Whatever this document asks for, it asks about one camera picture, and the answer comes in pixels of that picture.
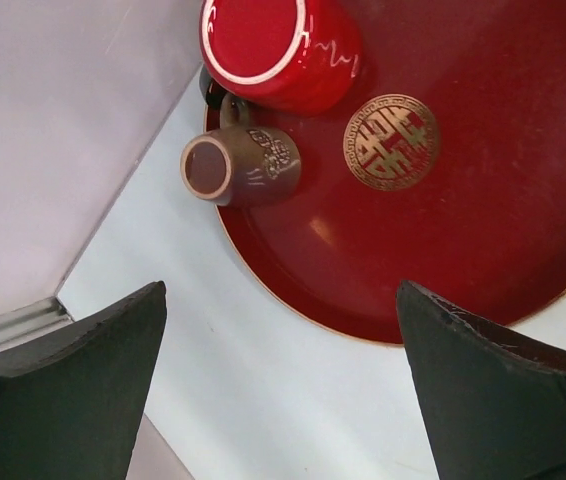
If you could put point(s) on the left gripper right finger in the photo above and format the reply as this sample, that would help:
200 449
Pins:
493 400

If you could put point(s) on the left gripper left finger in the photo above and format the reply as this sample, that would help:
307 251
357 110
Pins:
72 401

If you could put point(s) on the brown patterned mug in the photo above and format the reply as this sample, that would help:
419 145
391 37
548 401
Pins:
240 164

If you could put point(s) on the large red mug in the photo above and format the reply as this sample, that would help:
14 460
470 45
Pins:
296 56

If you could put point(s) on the round red tray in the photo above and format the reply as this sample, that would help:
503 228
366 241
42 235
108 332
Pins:
445 165

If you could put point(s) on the aluminium corner post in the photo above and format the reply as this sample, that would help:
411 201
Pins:
32 321

